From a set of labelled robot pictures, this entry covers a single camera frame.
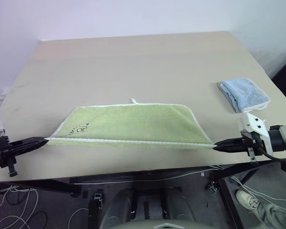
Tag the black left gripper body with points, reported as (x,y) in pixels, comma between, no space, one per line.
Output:
(2,152)

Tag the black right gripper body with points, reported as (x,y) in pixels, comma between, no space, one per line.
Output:
(253,143)

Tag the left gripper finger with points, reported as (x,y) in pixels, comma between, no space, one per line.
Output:
(31,140)
(29,147)

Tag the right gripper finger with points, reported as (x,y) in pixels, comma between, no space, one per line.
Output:
(231,149)
(231,142)

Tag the green towel with white trim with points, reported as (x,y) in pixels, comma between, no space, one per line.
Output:
(133,124)

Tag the folded blue towel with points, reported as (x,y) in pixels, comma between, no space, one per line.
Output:
(245,93)

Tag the small metal clamp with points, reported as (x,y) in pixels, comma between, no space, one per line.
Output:
(212,188)
(98,196)

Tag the white sneaker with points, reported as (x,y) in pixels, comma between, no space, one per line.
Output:
(246,199)

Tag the grey-green trouser leg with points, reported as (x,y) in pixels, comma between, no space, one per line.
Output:
(274,214)

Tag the grey right robot leg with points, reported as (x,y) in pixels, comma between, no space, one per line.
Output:
(178,210)

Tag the grey robot leg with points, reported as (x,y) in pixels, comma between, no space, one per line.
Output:
(116,210)
(178,210)

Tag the grey left robot leg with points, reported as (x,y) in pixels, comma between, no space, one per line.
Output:
(116,210)

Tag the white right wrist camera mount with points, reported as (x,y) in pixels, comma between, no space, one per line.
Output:
(252,124)

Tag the black table frame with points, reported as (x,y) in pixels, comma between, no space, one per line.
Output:
(228,202)

